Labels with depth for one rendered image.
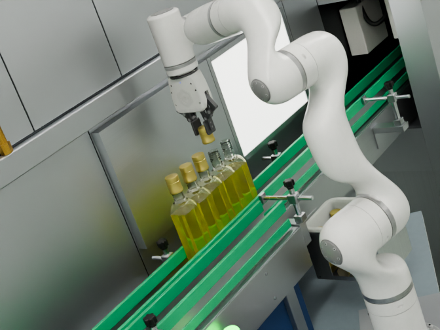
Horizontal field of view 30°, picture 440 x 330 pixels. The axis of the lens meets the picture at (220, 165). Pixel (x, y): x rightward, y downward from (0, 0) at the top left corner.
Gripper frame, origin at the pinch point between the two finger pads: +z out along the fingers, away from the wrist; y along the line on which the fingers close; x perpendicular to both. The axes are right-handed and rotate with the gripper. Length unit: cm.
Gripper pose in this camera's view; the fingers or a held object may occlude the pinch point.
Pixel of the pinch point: (203, 126)
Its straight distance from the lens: 214.5
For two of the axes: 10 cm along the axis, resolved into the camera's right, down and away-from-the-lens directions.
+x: 5.5, -4.7, 6.8
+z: 3.2, 8.8, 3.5
